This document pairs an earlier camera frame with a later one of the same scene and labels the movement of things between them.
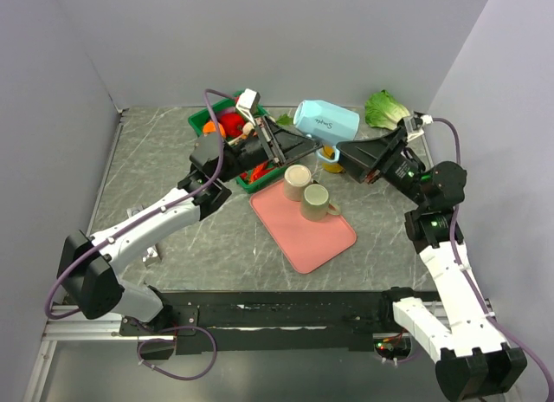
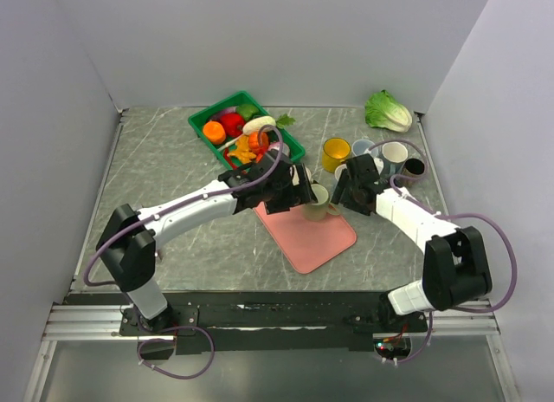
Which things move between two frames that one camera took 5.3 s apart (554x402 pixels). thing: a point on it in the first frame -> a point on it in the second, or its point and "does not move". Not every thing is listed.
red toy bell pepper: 232,123 does not move
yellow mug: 328,152 does not move
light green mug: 315,204 does not move
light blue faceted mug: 327,125 -> 338,170
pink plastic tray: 307,244 does not move
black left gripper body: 248,155 -> 284,195
